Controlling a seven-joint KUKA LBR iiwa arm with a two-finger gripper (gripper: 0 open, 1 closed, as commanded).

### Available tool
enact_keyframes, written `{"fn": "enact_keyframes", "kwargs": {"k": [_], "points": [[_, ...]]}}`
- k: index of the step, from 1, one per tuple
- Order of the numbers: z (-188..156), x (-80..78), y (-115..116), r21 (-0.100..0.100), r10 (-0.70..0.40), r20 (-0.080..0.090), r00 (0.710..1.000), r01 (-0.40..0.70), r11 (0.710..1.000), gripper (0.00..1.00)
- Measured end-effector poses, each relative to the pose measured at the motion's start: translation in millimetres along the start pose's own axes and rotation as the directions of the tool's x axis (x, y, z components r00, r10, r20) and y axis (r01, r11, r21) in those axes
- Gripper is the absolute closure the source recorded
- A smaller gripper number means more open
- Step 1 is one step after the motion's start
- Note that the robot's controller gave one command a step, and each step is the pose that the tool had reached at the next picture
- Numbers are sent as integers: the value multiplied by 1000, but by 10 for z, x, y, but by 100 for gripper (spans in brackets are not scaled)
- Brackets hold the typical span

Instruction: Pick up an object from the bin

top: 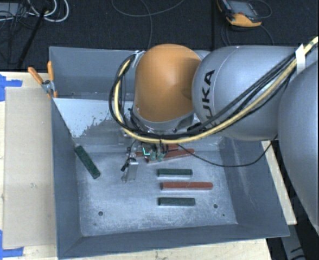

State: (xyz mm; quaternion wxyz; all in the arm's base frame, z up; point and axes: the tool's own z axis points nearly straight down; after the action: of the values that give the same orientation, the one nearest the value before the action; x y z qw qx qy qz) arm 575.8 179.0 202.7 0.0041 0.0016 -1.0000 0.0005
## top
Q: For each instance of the pale flat board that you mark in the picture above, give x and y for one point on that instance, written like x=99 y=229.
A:
x=29 y=172

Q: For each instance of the red-brown flat block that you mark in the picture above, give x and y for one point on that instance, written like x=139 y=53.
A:
x=179 y=154
x=186 y=185

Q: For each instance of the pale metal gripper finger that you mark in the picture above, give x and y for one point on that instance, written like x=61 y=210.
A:
x=129 y=173

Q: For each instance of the dark green flat block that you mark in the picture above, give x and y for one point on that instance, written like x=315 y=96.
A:
x=176 y=201
x=175 y=172
x=87 y=162

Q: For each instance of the grey metal bin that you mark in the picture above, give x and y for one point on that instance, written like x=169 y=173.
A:
x=137 y=215

